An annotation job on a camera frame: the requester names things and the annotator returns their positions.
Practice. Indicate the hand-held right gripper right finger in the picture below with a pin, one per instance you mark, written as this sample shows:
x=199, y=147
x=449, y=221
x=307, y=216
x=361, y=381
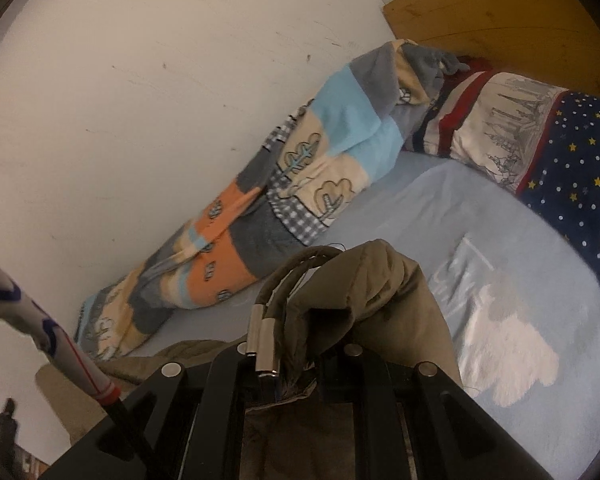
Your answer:
x=375, y=410

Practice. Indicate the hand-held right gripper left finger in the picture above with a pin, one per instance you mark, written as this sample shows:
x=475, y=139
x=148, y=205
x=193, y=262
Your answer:
x=220, y=400

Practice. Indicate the khaki hooded puffer jacket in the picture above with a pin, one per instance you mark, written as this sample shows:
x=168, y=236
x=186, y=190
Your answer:
x=380, y=300

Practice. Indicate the white striped rod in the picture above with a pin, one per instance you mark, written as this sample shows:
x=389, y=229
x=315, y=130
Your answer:
x=65, y=345

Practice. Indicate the light blue bed sheet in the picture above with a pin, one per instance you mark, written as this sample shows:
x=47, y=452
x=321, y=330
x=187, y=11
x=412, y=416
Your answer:
x=480, y=220

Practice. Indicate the patchwork fleece blanket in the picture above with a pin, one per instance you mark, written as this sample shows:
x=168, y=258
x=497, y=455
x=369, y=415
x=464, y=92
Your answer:
x=350, y=115

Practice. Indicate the printed pillow with navy stars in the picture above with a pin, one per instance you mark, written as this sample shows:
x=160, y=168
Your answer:
x=510, y=110

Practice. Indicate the wooden headboard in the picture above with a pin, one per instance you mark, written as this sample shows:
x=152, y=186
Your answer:
x=505, y=10

